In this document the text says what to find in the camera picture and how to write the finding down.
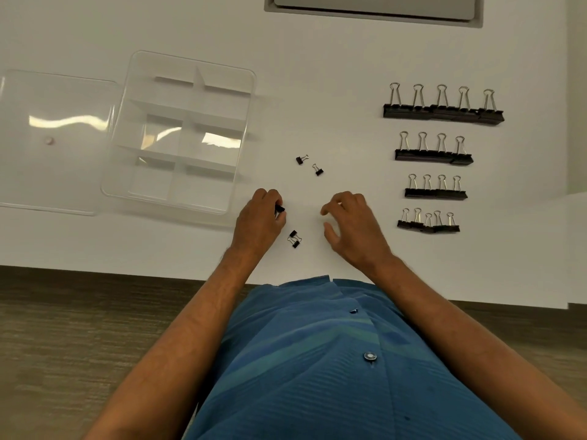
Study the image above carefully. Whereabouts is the blue striped button shirt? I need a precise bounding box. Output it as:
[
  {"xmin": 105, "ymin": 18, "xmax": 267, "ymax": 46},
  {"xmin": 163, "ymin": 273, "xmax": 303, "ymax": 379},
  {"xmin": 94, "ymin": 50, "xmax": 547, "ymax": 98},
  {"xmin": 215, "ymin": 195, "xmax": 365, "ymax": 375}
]
[{"xmin": 183, "ymin": 275, "xmax": 523, "ymax": 440}]

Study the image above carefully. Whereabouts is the extra large black binder clip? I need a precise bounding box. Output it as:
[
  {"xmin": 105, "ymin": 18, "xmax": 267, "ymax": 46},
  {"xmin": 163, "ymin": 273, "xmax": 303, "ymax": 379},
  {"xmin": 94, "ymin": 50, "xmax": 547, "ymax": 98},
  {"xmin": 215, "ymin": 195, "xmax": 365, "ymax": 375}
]
[
  {"xmin": 383, "ymin": 83, "xmax": 409, "ymax": 119},
  {"xmin": 407, "ymin": 84, "xmax": 433, "ymax": 120},
  {"xmin": 478, "ymin": 89, "xmax": 505, "ymax": 125},
  {"xmin": 431, "ymin": 84, "xmax": 457, "ymax": 121},
  {"xmin": 454, "ymin": 86, "xmax": 481, "ymax": 123}
]

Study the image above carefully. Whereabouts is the person's left forearm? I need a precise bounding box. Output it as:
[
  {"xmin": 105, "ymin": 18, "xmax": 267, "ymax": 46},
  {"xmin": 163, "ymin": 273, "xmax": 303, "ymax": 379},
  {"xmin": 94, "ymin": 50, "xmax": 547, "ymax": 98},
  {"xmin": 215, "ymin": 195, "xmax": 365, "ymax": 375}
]
[{"xmin": 85, "ymin": 251, "xmax": 263, "ymax": 440}]

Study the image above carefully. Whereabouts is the grey table hatch panel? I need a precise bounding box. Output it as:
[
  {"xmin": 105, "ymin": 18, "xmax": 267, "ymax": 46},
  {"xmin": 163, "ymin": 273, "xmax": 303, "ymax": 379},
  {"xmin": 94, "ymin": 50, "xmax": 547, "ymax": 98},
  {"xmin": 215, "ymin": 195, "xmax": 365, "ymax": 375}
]
[{"xmin": 264, "ymin": 0, "xmax": 484, "ymax": 29}]

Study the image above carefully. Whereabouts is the person's right hand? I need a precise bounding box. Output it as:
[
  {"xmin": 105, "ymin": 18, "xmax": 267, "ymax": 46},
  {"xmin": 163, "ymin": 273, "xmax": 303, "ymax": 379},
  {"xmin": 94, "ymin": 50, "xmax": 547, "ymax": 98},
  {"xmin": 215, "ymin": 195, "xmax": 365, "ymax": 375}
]
[{"xmin": 320, "ymin": 191, "xmax": 395, "ymax": 271}]

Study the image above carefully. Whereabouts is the person's right forearm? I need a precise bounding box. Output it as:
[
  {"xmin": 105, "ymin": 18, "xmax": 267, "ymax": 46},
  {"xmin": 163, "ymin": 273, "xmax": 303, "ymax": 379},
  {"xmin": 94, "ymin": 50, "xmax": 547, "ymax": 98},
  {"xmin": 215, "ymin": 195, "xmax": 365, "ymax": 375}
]
[{"xmin": 367, "ymin": 255, "xmax": 587, "ymax": 440}]

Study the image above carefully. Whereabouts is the clear plastic box lid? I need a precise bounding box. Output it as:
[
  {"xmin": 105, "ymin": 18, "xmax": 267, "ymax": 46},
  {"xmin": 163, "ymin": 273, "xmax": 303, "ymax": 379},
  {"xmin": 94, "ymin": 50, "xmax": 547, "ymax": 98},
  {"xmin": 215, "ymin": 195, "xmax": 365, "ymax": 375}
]
[{"xmin": 0, "ymin": 69, "xmax": 121, "ymax": 217}]

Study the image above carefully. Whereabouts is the clear plastic compartment box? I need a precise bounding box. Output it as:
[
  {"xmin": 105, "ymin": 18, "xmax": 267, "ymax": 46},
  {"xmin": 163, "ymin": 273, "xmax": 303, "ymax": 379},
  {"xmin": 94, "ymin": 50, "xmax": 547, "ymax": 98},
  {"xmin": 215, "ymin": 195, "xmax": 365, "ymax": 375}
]
[{"xmin": 100, "ymin": 50, "xmax": 257, "ymax": 215}]

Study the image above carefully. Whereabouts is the person's left hand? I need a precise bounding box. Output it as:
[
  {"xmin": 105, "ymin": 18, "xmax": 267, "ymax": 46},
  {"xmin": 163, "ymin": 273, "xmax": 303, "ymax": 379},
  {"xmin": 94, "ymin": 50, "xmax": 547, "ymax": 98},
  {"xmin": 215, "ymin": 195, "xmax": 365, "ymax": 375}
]
[{"xmin": 229, "ymin": 188, "xmax": 288, "ymax": 266}]

